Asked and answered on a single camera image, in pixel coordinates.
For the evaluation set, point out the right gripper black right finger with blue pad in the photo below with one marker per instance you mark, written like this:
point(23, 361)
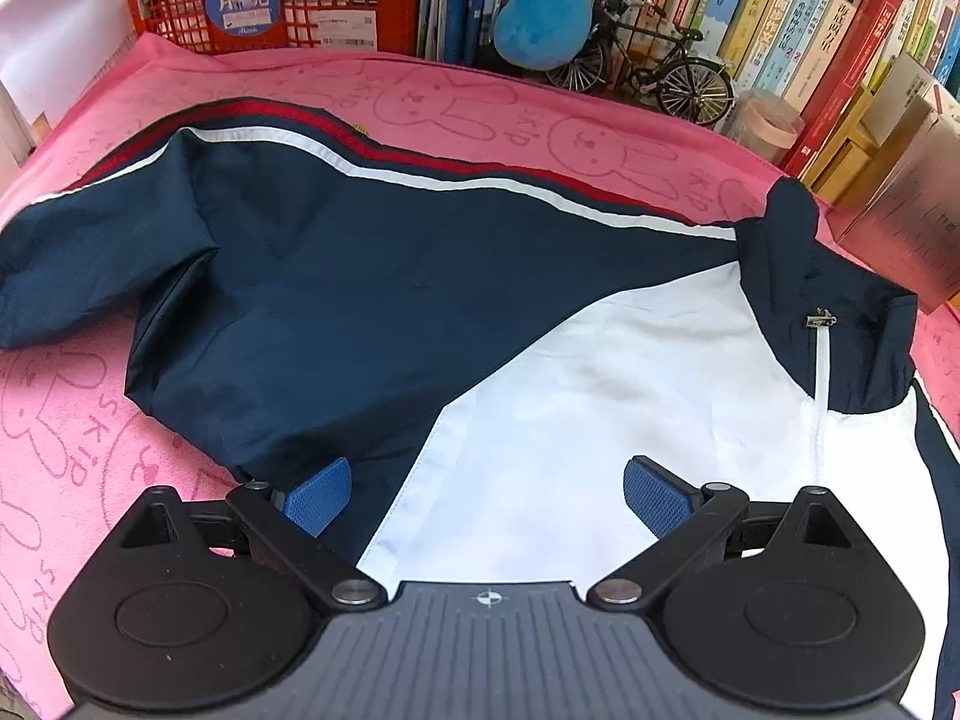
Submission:
point(758, 606)

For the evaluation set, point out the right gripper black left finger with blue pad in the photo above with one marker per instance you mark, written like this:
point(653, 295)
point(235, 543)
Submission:
point(199, 605)

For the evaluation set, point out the navy white red jacket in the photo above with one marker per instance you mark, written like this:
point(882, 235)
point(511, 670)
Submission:
point(481, 649)

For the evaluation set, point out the pink rabbit print cloth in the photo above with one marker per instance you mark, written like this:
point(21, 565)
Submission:
point(465, 112)

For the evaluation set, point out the silver metallic box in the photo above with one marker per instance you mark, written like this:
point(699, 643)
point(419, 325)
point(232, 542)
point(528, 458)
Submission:
point(900, 214)

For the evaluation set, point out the pink round cup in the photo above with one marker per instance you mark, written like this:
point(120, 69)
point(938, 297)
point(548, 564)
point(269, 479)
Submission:
point(763, 123)

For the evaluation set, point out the red spine book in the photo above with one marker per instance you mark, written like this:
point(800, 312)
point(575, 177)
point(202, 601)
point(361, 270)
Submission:
point(871, 26)

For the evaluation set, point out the black miniature bicycle model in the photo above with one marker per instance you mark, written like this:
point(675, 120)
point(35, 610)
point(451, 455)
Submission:
point(649, 62)

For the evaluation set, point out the blue plush ball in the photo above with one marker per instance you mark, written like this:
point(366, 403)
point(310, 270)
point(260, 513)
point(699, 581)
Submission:
point(541, 35)

